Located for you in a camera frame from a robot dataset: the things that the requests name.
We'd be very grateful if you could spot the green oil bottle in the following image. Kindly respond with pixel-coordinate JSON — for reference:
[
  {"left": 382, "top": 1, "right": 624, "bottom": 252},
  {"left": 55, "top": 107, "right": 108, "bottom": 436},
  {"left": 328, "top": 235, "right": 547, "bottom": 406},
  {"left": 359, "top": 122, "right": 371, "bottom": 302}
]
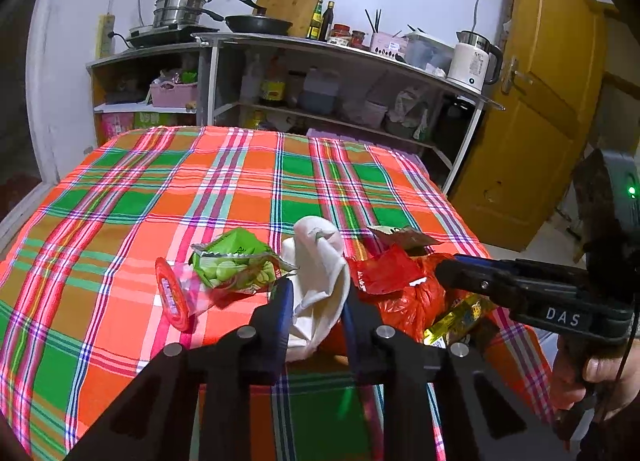
[{"left": 306, "top": 0, "right": 323, "bottom": 40}]

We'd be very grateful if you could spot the wall power strip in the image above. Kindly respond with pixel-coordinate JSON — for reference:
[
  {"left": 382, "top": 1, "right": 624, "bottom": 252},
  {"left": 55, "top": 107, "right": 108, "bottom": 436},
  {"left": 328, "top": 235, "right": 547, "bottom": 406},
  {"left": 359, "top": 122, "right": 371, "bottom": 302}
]
[{"left": 96, "top": 14, "right": 115, "bottom": 59}]

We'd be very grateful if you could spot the dark sauce bottle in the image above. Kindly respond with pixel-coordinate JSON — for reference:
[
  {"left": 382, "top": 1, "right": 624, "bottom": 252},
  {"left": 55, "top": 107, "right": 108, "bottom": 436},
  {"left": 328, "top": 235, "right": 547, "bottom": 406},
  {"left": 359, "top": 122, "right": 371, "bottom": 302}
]
[{"left": 319, "top": 1, "right": 334, "bottom": 42}]

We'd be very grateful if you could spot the black frying pan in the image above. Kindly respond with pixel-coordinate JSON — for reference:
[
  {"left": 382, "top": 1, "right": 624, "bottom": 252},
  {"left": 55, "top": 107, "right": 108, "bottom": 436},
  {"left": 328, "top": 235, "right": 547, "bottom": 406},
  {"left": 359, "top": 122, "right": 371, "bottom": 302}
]
[{"left": 202, "top": 0, "right": 293, "bottom": 36}]

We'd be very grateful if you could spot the white paper bag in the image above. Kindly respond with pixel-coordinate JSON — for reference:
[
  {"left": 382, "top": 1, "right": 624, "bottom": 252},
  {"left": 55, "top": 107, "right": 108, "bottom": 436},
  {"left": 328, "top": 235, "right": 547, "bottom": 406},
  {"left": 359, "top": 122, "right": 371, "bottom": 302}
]
[{"left": 281, "top": 215, "right": 350, "bottom": 363}]

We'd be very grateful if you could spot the green snack packet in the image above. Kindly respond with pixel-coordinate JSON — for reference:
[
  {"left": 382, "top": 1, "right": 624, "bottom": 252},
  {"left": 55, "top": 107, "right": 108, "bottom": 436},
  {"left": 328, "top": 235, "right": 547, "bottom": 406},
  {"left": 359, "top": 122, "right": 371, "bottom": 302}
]
[{"left": 189, "top": 228, "right": 297, "bottom": 295}]

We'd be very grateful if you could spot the induction cooker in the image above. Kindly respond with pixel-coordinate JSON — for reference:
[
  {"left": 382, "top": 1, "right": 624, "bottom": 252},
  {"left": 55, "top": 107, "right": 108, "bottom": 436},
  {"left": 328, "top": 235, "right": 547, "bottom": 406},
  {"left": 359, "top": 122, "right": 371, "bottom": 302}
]
[{"left": 126, "top": 24, "right": 218, "bottom": 48}]

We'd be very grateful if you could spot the red mesh bag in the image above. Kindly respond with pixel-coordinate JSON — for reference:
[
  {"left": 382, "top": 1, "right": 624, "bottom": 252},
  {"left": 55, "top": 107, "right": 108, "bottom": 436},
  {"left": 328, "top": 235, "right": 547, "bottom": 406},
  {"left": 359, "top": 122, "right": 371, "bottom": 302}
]
[{"left": 376, "top": 253, "right": 451, "bottom": 343}]

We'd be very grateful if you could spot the white electric kettle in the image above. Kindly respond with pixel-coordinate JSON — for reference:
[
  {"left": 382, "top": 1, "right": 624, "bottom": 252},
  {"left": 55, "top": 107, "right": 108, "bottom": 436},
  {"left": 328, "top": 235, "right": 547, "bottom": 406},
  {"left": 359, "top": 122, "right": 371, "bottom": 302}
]
[{"left": 447, "top": 30, "right": 503, "bottom": 94}]

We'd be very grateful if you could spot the red lid jar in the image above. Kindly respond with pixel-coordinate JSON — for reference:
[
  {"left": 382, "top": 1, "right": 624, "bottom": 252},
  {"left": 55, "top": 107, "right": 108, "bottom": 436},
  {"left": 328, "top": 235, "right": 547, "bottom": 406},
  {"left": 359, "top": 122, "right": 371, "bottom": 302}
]
[{"left": 326, "top": 24, "right": 352, "bottom": 46}]

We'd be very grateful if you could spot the clear plastic container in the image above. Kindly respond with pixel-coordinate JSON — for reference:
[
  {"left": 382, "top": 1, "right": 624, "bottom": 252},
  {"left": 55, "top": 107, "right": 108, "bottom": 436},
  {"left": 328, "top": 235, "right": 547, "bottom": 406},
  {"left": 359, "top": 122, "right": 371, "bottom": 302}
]
[{"left": 404, "top": 31, "right": 454, "bottom": 73}]

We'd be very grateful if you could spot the brown wrapper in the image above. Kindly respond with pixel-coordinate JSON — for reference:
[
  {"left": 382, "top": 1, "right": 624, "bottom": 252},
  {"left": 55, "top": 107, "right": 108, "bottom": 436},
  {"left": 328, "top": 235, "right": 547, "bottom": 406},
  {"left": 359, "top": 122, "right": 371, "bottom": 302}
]
[{"left": 368, "top": 226, "right": 440, "bottom": 250}]

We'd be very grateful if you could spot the metal shelf unit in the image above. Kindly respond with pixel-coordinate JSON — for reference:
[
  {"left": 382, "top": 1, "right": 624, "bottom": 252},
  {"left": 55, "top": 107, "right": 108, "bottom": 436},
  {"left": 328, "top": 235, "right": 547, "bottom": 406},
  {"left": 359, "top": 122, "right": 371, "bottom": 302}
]
[{"left": 194, "top": 33, "right": 501, "bottom": 194}]

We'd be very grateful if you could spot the pink basket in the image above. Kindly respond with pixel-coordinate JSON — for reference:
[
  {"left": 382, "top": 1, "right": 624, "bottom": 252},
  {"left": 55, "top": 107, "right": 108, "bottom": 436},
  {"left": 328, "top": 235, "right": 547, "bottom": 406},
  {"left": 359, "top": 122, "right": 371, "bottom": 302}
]
[{"left": 150, "top": 82, "right": 198, "bottom": 108}]

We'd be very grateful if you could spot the red round lid cup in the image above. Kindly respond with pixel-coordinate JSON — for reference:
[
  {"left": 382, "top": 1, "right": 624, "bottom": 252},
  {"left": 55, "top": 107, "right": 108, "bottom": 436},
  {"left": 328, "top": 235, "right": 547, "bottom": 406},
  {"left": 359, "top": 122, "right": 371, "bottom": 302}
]
[{"left": 154, "top": 257, "right": 215, "bottom": 333}]

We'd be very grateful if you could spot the right hand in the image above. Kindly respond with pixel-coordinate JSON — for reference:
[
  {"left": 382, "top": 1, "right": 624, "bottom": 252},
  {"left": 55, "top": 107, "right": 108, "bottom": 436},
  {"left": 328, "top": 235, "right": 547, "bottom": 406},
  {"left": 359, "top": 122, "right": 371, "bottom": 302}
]
[{"left": 550, "top": 337, "right": 639, "bottom": 419}]

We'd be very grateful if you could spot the wooden side cabinet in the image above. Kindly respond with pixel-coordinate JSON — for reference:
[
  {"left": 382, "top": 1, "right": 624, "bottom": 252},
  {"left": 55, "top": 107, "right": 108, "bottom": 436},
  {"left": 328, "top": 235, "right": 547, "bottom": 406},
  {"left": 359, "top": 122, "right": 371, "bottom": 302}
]
[{"left": 86, "top": 43, "right": 206, "bottom": 145}]

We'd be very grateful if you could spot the steel steamer pot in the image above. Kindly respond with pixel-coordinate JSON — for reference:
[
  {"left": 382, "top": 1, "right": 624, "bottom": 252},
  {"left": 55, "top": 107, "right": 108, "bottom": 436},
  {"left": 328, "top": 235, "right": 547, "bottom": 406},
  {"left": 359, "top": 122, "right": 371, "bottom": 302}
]
[{"left": 152, "top": 0, "right": 211, "bottom": 28}]

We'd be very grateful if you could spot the wooden door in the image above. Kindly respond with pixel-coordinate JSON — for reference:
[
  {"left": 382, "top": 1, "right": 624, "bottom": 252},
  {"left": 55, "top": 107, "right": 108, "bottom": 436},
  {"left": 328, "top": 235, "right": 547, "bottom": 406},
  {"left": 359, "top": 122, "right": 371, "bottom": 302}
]
[{"left": 449, "top": 0, "right": 606, "bottom": 251}]

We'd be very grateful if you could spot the pink utensil holder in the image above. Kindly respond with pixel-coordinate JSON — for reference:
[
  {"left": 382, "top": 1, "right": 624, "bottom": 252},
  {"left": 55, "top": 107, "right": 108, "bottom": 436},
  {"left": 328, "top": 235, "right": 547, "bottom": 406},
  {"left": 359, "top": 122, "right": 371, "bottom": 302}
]
[{"left": 370, "top": 32, "right": 408, "bottom": 59}]

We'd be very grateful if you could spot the red plastic wrapper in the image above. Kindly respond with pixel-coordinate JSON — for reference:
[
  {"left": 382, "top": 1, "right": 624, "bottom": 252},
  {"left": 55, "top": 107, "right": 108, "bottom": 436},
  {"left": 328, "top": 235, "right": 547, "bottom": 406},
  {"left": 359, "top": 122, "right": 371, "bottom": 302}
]
[{"left": 346, "top": 244, "right": 426, "bottom": 296}]

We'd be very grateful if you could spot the plaid tablecloth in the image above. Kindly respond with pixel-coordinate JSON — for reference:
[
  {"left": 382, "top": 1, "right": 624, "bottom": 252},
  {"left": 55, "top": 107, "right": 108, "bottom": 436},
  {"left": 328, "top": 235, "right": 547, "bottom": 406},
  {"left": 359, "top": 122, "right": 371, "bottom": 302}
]
[{"left": 0, "top": 125, "right": 557, "bottom": 461}]

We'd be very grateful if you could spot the purple lid storage box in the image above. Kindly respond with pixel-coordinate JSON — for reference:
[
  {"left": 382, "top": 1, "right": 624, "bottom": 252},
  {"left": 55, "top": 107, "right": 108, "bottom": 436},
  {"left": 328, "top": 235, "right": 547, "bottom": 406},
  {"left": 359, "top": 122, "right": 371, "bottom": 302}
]
[{"left": 306, "top": 129, "right": 421, "bottom": 162}]

